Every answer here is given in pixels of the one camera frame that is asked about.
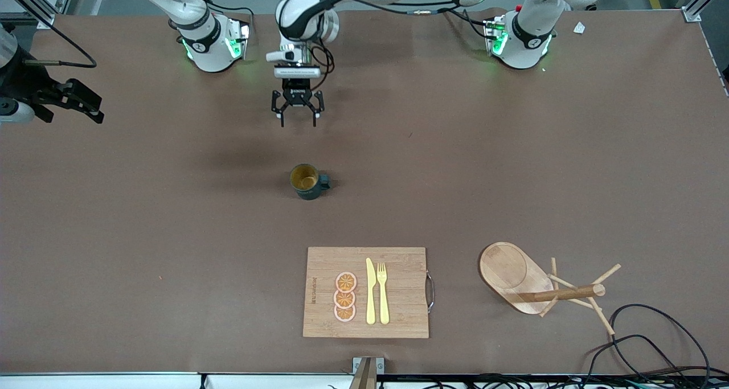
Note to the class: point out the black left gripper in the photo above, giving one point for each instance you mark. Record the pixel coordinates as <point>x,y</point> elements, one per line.
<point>297,96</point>

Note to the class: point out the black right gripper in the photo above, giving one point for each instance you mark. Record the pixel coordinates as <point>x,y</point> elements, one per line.
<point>27,82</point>

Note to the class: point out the dark green ribbed mug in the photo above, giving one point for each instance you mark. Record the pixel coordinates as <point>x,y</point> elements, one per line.
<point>310,192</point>

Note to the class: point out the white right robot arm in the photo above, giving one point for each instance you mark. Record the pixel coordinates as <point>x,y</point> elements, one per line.
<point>205,47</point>

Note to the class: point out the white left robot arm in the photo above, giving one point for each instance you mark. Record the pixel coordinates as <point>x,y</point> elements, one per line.
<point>527,41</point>

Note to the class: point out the brown table cover mat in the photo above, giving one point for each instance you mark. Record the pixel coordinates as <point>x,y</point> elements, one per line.
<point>171,235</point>

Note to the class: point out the toy orange slice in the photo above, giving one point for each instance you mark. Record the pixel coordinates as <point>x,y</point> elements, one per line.
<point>345,282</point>
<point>344,314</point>
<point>344,299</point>

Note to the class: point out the yellow plastic knife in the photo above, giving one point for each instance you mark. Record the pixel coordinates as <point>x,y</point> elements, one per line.
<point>371,298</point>

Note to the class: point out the yellow plastic fork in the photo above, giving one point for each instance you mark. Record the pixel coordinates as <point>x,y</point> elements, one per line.
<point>383,303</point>

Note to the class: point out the bamboo cutting board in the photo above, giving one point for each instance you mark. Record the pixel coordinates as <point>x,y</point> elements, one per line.
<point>398,320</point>

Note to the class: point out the wooden mug tree stand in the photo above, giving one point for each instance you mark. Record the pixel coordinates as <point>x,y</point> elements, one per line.
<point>501,269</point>

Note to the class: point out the white table edge strip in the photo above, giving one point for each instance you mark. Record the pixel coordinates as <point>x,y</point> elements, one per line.
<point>114,382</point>

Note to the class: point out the small white paper tag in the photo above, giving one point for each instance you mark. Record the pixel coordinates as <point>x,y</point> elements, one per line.
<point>579,28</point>

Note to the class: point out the aluminium frame profile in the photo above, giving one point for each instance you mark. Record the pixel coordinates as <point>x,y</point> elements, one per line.
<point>42,13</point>
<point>697,4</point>

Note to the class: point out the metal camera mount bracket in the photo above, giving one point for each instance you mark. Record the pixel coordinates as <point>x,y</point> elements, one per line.
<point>367,372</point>

